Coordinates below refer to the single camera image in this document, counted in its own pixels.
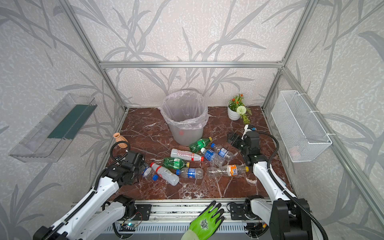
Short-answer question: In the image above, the small terracotta vase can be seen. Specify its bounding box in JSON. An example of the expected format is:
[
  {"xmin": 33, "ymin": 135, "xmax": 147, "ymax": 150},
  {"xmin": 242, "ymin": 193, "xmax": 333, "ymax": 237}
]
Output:
[{"xmin": 113, "ymin": 133, "xmax": 128, "ymax": 149}]

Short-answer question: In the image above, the left green circuit board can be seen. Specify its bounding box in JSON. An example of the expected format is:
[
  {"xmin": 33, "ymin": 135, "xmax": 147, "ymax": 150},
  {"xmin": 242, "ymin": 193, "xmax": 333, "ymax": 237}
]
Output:
[{"xmin": 118, "ymin": 222, "xmax": 141, "ymax": 232}]

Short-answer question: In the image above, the green and black work glove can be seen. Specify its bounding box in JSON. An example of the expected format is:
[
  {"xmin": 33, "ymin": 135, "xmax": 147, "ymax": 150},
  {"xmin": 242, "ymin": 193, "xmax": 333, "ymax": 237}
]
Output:
[{"xmin": 181, "ymin": 201, "xmax": 225, "ymax": 240}]

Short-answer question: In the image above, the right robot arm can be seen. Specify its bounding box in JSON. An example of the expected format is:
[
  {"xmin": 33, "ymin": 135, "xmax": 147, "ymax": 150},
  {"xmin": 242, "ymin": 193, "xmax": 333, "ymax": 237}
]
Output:
[{"xmin": 227, "ymin": 126, "xmax": 329, "ymax": 240}]

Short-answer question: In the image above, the aluminium cage frame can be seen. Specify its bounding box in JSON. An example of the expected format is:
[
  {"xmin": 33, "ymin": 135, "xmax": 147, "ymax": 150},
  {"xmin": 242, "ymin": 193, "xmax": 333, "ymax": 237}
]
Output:
[{"xmin": 58, "ymin": 1, "xmax": 384, "ymax": 224}]

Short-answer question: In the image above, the clear bottle small blue label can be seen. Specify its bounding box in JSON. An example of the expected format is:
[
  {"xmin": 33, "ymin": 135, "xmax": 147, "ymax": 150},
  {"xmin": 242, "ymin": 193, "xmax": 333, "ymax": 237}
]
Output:
[{"xmin": 211, "ymin": 143, "xmax": 235, "ymax": 162}]

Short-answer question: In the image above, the green bottle yellow cap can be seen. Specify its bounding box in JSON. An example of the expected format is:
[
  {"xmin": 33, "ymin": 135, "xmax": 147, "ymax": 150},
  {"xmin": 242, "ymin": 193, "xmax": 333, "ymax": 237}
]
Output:
[
  {"xmin": 189, "ymin": 137, "xmax": 213, "ymax": 154},
  {"xmin": 163, "ymin": 157, "xmax": 190, "ymax": 170}
]

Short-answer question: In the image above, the white wire mesh basket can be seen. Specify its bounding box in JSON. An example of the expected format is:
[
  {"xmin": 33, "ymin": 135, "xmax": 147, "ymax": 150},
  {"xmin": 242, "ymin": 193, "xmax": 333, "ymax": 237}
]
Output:
[{"xmin": 271, "ymin": 90, "xmax": 333, "ymax": 163}]

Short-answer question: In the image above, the clear acrylic wall shelf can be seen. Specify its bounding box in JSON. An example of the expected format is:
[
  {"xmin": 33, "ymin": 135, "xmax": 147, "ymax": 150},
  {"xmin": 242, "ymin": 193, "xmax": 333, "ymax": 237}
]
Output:
[{"xmin": 9, "ymin": 94, "xmax": 97, "ymax": 163}]

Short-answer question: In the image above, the clear bottle orange label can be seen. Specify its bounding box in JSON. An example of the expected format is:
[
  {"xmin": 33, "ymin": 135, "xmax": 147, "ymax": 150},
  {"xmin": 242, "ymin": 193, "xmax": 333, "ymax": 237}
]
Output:
[{"xmin": 207, "ymin": 165, "xmax": 250, "ymax": 178}]

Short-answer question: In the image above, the grey mesh waste bin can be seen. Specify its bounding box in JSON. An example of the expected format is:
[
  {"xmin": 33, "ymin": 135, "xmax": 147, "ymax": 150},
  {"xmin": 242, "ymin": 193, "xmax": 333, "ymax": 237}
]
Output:
[{"xmin": 167, "ymin": 117, "xmax": 207, "ymax": 146}]

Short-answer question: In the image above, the right wiring board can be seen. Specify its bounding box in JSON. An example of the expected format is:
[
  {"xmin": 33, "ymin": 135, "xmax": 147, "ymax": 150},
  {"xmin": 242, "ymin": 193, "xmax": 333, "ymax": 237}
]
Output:
[{"xmin": 244, "ymin": 223, "xmax": 269, "ymax": 239}]

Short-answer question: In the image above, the translucent pink bin liner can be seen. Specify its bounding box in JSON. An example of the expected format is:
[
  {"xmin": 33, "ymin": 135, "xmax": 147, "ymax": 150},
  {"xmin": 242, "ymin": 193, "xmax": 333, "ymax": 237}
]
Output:
[{"xmin": 158, "ymin": 90, "xmax": 209, "ymax": 130}]

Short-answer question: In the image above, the clear pepsi bottle blue cap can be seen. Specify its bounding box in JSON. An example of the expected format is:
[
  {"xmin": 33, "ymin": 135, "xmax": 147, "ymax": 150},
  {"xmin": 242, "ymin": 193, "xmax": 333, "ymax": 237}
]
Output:
[{"xmin": 176, "ymin": 168, "xmax": 204, "ymax": 179}]

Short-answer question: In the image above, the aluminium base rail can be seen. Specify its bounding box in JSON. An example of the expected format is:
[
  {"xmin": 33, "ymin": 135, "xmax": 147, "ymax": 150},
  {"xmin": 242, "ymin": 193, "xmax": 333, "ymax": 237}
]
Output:
[{"xmin": 61, "ymin": 199, "xmax": 316, "ymax": 224}]

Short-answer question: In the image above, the white pot with flowers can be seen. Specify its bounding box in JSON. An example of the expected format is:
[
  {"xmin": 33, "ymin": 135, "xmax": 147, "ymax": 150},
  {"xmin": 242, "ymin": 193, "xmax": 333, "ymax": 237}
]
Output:
[{"xmin": 228, "ymin": 94, "xmax": 252, "ymax": 125}]

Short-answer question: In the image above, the white bottle red cap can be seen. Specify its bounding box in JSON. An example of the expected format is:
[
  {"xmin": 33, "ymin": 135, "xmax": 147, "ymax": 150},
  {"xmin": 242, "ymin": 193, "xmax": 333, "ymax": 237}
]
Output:
[{"xmin": 150, "ymin": 163, "xmax": 180, "ymax": 186}]

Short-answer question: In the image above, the clear bottle large blue label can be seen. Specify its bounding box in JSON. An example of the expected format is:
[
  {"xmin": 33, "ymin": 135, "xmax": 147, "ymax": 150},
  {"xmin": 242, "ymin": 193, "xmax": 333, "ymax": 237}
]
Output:
[{"xmin": 200, "ymin": 148, "xmax": 226, "ymax": 167}]

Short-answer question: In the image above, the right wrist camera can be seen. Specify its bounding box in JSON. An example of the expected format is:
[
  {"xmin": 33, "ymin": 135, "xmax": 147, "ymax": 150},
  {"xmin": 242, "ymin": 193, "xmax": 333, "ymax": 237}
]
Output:
[{"xmin": 242, "ymin": 125, "xmax": 256, "ymax": 140}]

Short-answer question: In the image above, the clear bottle red white label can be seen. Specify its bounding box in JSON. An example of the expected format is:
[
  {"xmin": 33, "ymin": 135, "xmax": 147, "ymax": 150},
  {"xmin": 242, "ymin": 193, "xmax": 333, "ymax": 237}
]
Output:
[{"xmin": 171, "ymin": 149, "xmax": 204, "ymax": 162}]

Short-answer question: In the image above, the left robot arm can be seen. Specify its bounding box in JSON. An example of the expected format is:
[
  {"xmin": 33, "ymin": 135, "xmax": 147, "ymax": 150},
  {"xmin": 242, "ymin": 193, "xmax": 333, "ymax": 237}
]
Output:
[{"xmin": 33, "ymin": 151, "xmax": 145, "ymax": 240}]

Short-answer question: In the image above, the small crushed blue cap bottle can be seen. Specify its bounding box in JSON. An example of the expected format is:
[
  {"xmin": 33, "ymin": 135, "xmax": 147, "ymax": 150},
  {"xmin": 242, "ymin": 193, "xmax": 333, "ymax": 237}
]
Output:
[{"xmin": 142, "ymin": 167, "xmax": 159, "ymax": 181}]

